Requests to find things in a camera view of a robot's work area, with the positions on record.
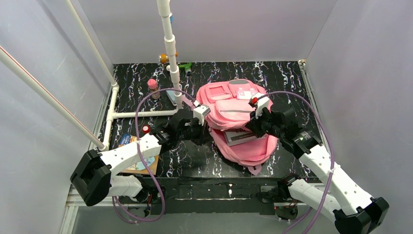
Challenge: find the grey ianra book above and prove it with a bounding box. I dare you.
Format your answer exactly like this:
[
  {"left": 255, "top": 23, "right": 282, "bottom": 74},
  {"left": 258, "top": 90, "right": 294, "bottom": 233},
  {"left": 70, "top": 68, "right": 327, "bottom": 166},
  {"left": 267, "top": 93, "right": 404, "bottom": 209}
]
[{"left": 223, "top": 129, "right": 268, "bottom": 146}]

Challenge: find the pink student backpack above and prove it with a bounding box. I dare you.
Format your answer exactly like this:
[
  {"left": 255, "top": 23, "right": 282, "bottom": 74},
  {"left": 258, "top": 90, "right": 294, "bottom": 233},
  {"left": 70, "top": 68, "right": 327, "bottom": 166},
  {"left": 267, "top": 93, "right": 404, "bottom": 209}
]
[{"left": 196, "top": 79, "right": 278, "bottom": 176}]

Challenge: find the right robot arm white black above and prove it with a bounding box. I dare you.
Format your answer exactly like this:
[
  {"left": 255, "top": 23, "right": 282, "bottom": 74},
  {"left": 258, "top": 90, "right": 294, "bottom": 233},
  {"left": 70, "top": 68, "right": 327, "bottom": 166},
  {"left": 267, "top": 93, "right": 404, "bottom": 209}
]
[{"left": 246, "top": 100, "right": 389, "bottom": 234}]

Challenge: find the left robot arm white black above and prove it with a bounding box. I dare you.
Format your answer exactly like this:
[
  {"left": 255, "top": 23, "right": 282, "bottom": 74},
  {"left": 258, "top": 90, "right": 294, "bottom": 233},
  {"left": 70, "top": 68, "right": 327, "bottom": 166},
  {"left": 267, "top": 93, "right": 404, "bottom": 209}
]
[{"left": 70, "top": 105, "right": 210, "bottom": 206}]

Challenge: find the light blue eraser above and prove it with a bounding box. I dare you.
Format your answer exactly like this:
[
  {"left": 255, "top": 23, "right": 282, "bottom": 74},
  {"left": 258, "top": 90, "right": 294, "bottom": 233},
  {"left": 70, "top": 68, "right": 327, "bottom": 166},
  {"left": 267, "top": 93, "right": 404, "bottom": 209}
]
[{"left": 166, "top": 90, "right": 177, "bottom": 106}]

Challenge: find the red cap small bottle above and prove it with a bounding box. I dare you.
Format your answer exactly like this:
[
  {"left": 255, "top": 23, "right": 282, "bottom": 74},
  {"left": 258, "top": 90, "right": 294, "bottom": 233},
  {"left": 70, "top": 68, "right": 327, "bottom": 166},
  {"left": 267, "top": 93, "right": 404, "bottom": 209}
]
[{"left": 142, "top": 125, "right": 150, "bottom": 134}]

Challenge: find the pink cap bottle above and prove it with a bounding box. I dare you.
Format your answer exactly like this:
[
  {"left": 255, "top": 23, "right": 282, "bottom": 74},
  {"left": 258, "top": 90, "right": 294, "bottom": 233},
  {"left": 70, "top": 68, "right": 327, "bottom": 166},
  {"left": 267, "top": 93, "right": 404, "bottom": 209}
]
[{"left": 147, "top": 78, "right": 160, "bottom": 100}]

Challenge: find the green white marker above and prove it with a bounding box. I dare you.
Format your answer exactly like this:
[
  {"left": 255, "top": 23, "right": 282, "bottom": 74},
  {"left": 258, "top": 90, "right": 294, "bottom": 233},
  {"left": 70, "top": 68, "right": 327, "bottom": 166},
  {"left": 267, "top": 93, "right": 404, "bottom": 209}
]
[{"left": 177, "top": 62, "right": 192, "bottom": 76}]

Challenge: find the blue children's book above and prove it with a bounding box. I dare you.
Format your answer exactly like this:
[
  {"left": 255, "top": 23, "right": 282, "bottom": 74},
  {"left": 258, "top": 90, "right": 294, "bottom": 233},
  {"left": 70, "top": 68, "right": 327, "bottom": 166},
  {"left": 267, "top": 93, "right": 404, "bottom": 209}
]
[{"left": 118, "top": 134, "right": 135, "bottom": 147}]

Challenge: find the orange children's book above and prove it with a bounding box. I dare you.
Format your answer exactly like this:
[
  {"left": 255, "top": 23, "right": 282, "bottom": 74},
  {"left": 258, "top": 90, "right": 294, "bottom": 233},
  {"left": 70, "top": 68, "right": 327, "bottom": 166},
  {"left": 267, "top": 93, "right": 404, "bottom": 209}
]
[{"left": 122, "top": 156, "right": 159, "bottom": 175}]

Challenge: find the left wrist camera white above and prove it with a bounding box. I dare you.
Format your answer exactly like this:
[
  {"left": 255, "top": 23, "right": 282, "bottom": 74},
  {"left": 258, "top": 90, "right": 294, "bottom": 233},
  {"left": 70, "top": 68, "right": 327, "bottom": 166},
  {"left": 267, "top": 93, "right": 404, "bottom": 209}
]
[{"left": 192, "top": 100, "right": 210, "bottom": 126}]

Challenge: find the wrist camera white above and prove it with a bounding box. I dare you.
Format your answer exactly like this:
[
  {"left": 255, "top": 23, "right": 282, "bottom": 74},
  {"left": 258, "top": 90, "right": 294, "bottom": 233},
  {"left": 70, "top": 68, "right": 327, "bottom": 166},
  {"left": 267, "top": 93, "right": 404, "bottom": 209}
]
[
  {"left": 192, "top": 100, "right": 210, "bottom": 126},
  {"left": 248, "top": 93, "right": 270, "bottom": 119}
]

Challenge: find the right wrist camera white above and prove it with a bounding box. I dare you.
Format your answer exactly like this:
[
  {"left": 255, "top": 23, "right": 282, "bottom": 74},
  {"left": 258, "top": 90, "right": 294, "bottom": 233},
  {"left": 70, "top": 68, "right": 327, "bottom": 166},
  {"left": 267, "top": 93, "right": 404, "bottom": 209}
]
[{"left": 248, "top": 93, "right": 270, "bottom": 119}]

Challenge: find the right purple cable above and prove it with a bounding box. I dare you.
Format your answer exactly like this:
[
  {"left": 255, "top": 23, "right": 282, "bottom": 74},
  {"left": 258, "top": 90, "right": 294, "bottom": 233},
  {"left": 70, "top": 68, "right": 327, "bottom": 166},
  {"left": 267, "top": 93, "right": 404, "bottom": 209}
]
[{"left": 258, "top": 91, "right": 336, "bottom": 234}]

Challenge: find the purple cable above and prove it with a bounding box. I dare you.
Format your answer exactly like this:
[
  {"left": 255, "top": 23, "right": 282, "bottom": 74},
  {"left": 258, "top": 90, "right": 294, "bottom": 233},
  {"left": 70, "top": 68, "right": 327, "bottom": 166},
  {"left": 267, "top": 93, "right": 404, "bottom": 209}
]
[
  {"left": 111, "top": 88, "right": 201, "bottom": 224},
  {"left": 258, "top": 91, "right": 336, "bottom": 234}
]

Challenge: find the orange bottle at wall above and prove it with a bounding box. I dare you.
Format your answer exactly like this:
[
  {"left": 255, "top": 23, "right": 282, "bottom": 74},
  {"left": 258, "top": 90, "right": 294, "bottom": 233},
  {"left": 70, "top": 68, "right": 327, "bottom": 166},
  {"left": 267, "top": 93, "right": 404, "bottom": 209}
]
[{"left": 159, "top": 52, "right": 178, "bottom": 64}]

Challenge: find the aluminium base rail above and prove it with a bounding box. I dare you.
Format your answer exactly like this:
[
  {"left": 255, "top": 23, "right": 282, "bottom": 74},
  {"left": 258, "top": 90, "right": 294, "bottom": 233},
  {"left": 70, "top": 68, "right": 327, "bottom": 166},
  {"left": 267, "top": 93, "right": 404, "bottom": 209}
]
[{"left": 59, "top": 184, "right": 351, "bottom": 234}]

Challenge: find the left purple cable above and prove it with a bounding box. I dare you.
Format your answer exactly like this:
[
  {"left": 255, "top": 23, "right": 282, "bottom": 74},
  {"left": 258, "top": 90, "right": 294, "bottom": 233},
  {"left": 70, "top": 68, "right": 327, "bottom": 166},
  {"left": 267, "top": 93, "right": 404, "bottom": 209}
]
[{"left": 111, "top": 88, "right": 201, "bottom": 224}]

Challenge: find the white pvc pipe frame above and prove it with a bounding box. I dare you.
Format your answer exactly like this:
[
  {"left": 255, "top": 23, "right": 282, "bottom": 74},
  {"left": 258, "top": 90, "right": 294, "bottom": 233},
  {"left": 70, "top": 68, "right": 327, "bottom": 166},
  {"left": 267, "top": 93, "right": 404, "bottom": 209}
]
[{"left": 0, "top": 0, "right": 184, "bottom": 151}]

